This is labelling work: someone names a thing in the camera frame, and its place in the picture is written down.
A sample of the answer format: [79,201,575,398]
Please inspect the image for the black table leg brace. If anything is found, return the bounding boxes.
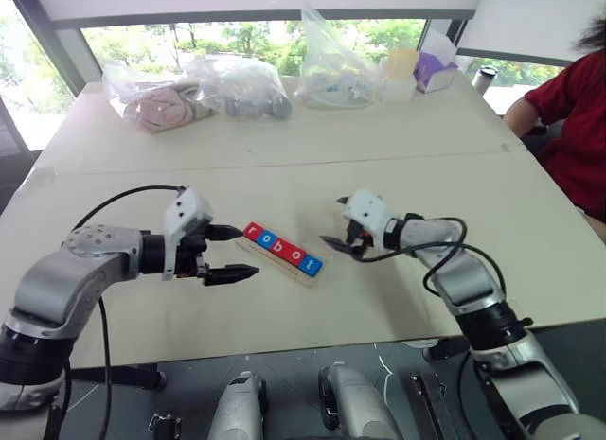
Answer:
[70,363,168,392]
[423,335,471,363]

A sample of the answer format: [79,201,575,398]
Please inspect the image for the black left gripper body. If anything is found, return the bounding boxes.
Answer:
[174,221,212,286]

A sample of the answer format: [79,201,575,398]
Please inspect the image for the plastic bag of grey items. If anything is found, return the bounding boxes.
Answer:
[184,54,293,122]

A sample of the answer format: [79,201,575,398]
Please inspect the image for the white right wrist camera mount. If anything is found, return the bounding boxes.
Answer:
[343,188,401,250]

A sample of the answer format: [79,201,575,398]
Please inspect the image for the purple tissue box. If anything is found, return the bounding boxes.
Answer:
[412,27,460,95]

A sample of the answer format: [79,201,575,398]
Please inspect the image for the person in red shirt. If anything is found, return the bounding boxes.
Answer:
[524,7,606,245]

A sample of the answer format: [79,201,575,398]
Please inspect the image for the red letter tile o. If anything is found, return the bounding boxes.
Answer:
[282,247,307,269]

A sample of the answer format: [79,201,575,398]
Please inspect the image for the wooden letter tray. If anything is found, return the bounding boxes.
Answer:
[235,234,326,290]

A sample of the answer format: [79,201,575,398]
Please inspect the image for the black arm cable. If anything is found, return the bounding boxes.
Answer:
[56,184,187,440]
[359,216,508,302]

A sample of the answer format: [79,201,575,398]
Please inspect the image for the dark tumbler cup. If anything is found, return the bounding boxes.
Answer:
[471,65,498,95]

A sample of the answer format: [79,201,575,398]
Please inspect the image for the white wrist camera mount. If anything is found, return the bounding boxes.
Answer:
[343,188,401,250]
[162,185,214,281]

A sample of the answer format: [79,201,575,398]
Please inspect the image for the silver rounded robot leg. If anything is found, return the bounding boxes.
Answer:
[206,371,269,440]
[317,362,403,440]

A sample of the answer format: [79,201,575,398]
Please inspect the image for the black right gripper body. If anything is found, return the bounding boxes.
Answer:
[345,217,378,263]

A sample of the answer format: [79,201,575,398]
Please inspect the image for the blue letter tile t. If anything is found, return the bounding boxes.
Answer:
[297,255,325,278]

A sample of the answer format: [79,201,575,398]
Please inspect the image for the black metal floor bracket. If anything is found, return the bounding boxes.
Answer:
[409,371,458,440]

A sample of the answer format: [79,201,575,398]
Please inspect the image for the tall clear plastic bag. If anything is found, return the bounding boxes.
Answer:
[293,4,383,110]

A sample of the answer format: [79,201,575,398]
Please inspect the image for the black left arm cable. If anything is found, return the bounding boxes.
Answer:
[56,184,187,440]

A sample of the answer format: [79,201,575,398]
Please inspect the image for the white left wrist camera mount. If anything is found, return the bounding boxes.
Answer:
[162,185,214,281]

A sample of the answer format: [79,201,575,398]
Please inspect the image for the black mesh chair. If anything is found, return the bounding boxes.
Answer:
[0,98,32,185]

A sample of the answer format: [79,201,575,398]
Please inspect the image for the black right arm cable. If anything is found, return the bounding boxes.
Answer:
[359,216,508,302]

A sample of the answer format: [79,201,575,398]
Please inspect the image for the plastic bag of pink items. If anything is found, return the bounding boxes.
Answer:
[101,61,222,136]

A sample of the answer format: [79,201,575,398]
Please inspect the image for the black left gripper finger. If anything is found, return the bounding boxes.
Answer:
[203,263,261,288]
[207,224,245,243]

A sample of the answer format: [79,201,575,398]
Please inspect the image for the small black clamp part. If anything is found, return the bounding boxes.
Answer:
[147,411,184,440]

